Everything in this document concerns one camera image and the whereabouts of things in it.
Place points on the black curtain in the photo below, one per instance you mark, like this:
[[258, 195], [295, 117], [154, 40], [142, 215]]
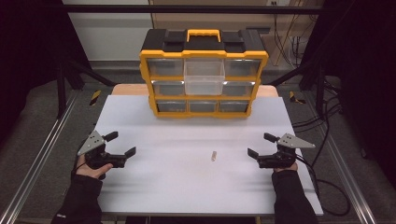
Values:
[[28, 49], [364, 62]]

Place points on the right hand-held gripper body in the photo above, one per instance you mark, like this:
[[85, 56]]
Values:
[[281, 157]]

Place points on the aluminium frame rail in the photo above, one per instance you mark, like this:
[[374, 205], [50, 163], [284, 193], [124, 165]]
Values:
[[34, 165], [351, 183]]

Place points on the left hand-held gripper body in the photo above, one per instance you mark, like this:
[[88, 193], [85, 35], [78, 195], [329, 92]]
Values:
[[100, 158]]

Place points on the yellow black organizer cabinet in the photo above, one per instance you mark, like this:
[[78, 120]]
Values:
[[202, 43]]

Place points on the black crossbar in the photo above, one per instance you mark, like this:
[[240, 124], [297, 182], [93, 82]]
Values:
[[186, 9]]

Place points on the black metal stand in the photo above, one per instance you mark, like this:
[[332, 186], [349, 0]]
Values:
[[67, 77], [314, 77]]

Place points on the white table cover sheet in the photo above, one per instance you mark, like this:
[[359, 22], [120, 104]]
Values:
[[193, 174]]

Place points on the person's left hand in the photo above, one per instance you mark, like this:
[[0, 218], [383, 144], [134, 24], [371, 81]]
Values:
[[90, 169]]

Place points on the person's right hand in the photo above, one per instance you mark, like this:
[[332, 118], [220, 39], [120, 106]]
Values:
[[288, 169]]

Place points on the yellow black hazard tape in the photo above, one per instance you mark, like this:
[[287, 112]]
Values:
[[95, 97], [295, 98]]

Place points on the clear plastic drawer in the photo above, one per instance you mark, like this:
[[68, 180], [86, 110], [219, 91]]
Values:
[[204, 79]]

